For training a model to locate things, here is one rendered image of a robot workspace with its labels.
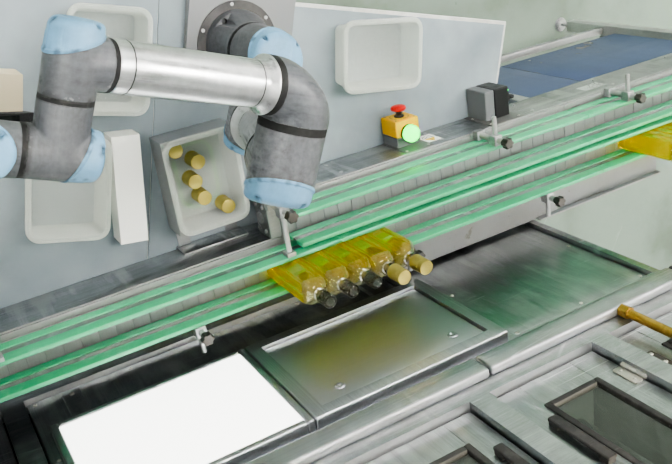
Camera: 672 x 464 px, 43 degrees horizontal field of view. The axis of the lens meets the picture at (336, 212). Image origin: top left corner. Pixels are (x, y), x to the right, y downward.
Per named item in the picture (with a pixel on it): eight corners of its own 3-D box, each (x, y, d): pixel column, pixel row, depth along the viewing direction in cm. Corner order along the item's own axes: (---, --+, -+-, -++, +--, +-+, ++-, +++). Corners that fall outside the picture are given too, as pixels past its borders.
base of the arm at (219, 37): (209, 5, 184) (226, 10, 176) (272, 12, 192) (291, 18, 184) (201, 73, 189) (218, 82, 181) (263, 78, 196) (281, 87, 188)
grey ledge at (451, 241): (376, 263, 224) (399, 277, 215) (371, 233, 221) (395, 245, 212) (632, 164, 264) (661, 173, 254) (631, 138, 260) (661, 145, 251)
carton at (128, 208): (113, 236, 190) (121, 244, 185) (103, 132, 183) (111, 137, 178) (140, 232, 193) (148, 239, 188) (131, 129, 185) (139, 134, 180)
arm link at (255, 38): (285, 27, 184) (313, 36, 173) (272, 87, 187) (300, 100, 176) (234, 17, 178) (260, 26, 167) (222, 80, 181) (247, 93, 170)
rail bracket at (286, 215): (270, 248, 195) (295, 265, 185) (258, 180, 189) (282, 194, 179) (282, 243, 197) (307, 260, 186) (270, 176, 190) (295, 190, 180)
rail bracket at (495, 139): (469, 140, 217) (504, 151, 206) (467, 113, 214) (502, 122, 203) (482, 136, 219) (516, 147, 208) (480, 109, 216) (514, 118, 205)
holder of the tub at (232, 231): (174, 248, 198) (186, 259, 192) (148, 137, 188) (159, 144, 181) (240, 226, 205) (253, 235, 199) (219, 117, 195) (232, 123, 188)
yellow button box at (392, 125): (382, 143, 219) (398, 149, 213) (379, 115, 216) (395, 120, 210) (404, 136, 222) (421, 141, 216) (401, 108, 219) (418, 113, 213)
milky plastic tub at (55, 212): (18, 233, 181) (25, 245, 173) (17, 129, 175) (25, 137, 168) (99, 228, 189) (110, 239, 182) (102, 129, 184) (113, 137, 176)
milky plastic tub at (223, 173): (169, 228, 196) (182, 239, 188) (148, 137, 187) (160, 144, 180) (237, 206, 203) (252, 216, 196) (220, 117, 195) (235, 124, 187)
